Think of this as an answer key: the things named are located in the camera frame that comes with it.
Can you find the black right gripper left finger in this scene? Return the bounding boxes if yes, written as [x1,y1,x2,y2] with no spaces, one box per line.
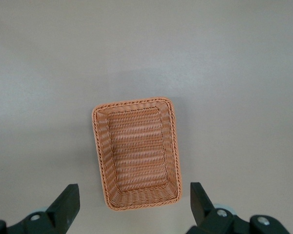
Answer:
[0,184,81,234]

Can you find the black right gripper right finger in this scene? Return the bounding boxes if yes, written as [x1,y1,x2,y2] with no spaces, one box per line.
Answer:
[187,182,291,234]

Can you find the brown deep wicker basket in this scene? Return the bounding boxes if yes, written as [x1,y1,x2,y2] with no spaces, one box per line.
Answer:
[91,97,183,210]

